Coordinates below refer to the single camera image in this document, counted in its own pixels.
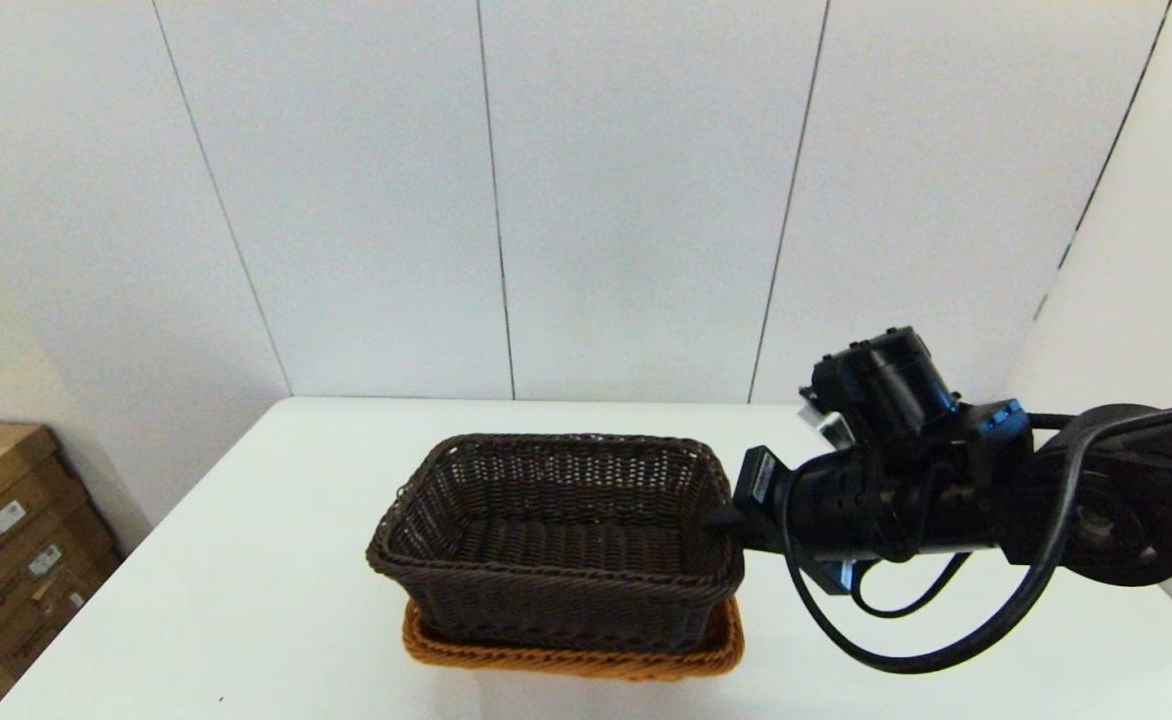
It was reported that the dark brown wicker basket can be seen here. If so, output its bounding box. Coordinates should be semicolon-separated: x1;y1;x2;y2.
366;433;746;654

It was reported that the orange wicker basket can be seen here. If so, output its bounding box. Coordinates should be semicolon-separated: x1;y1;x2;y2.
403;595;746;683

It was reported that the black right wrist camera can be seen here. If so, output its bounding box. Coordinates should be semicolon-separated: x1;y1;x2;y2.
811;555;867;597

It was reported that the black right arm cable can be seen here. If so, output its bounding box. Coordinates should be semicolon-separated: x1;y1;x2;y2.
781;393;1172;676

